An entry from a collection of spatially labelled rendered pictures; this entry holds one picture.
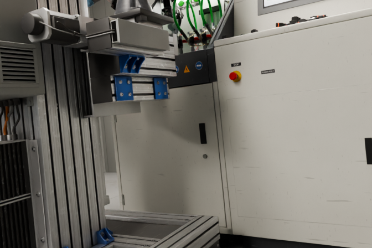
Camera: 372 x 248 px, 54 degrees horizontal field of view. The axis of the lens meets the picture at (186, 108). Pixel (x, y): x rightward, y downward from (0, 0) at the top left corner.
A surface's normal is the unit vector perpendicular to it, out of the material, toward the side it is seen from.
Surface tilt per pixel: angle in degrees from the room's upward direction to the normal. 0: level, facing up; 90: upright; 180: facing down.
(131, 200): 90
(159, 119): 90
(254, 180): 90
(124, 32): 90
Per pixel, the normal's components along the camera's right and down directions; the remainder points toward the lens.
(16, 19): 0.86, -0.09
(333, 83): -0.54, 0.05
